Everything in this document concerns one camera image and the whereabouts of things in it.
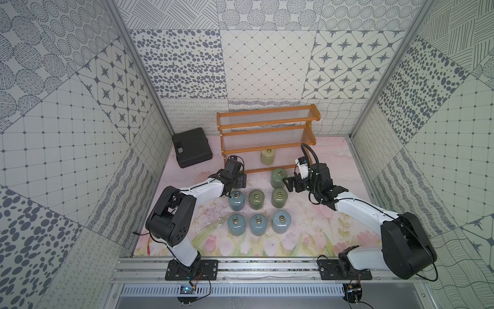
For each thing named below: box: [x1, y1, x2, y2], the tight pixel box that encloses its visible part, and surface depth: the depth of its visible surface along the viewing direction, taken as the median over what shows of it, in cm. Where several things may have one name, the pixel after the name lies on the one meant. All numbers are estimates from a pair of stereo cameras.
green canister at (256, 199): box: [248, 189, 266, 210], surface depth 89 cm
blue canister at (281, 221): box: [272, 209, 293, 235], surface depth 81 cm
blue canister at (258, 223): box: [249, 213, 269, 237], surface depth 81 cm
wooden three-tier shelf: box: [216, 104, 321, 174], surface depth 106 cm
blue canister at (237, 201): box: [228, 189, 246, 212], surface depth 88 cm
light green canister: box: [260, 148, 276, 166], surface depth 103 cm
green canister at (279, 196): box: [270, 187, 289, 209], surface depth 90 cm
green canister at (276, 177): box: [270, 167, 288, 189], surface depth 95 cm
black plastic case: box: [171, 127, 213, 169], surface depth 113 cm
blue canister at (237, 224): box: [227, 213, 246, 237], surface depth 81 cm
